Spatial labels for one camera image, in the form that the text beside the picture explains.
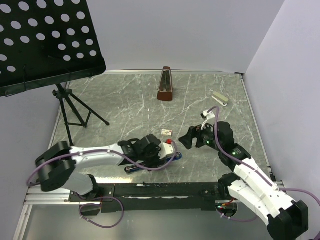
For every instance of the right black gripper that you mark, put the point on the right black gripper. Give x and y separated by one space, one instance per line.
187 139

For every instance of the white staple box sleeve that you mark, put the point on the white staple box sleeve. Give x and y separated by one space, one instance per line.
166 132

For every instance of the small beige white stapler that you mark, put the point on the small beige white stapler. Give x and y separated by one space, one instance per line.
221 99

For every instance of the blue metal stapler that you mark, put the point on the blue metal stapler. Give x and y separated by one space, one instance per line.
155 164

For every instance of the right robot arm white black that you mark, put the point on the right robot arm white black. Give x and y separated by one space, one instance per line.
285 218

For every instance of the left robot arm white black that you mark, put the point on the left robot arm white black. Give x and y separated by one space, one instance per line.
58 166

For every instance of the brown wooden metronome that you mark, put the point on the brown wooden metronome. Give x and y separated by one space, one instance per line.
165 89

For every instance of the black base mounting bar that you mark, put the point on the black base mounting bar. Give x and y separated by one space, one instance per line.
166 196

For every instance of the black music stand tripod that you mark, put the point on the black music stand tripod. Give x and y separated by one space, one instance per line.
64 95

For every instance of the black perforated music stand desk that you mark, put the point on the black perforated music stand desk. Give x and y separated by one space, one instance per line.
46 42

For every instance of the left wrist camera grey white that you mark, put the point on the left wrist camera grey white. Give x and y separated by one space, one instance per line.
166 150

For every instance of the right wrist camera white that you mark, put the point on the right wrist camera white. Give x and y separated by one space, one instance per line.
207 116

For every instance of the aluminium frame rail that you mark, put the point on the aluminium frame rail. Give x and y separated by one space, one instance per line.
35 196

